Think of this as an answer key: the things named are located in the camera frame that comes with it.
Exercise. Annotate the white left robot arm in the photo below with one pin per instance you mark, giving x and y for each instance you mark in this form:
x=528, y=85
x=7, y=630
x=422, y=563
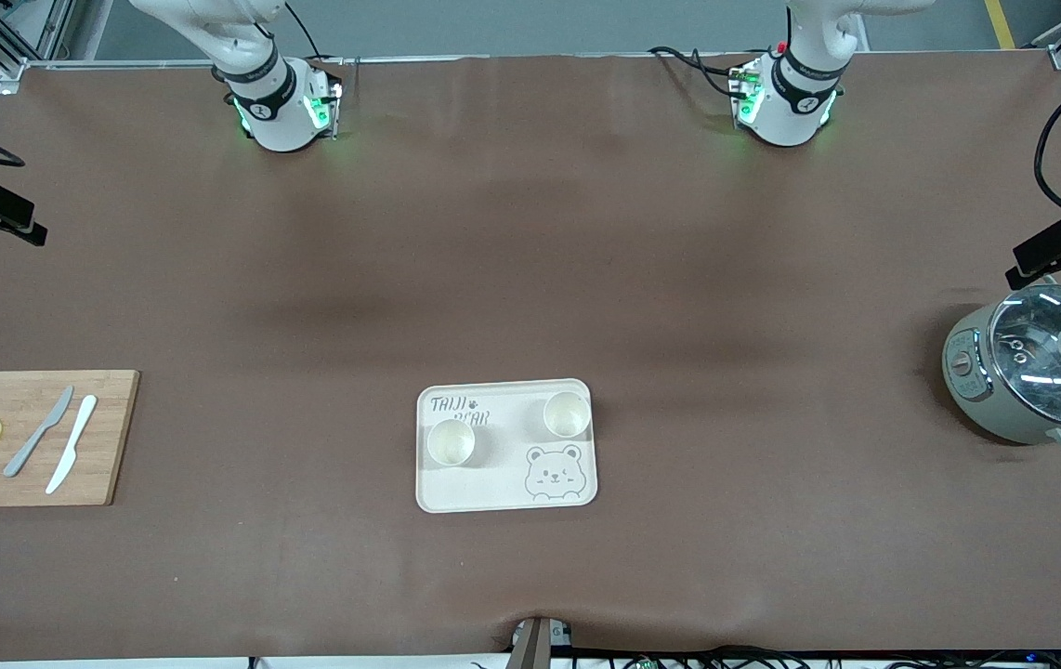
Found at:
x=791, y=102

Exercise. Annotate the grey green electric pot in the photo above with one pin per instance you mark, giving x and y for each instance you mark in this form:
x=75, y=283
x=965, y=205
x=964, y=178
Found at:
x=972, y=390

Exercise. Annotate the grey plastic knife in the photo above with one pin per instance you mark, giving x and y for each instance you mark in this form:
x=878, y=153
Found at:
x=33, y=439

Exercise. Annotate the brown table cover sheet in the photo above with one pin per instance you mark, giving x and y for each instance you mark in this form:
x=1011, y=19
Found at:
x=530, y=232

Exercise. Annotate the grey clamp with brown post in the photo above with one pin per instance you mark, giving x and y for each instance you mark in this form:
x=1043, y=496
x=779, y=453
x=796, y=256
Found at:
x=535, y=641

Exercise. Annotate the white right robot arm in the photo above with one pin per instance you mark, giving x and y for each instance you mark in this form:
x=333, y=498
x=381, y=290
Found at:
x=270, y=102

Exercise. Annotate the bamboo cutting board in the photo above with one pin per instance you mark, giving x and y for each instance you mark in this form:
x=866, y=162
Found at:
x=112, y=446

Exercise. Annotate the glass pot lid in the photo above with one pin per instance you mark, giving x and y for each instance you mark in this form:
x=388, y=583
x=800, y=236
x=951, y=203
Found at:
x=1041, y=362

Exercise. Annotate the white IKEA cup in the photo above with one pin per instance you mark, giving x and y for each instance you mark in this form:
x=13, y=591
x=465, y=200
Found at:
x=451, y=443
x=567, y=415

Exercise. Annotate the white plastic knife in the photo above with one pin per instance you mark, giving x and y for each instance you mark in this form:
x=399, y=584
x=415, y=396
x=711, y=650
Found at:
x=73, y=441

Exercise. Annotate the cream bear print tray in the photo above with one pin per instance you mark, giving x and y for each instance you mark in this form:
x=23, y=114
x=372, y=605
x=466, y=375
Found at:
x=493, y=483

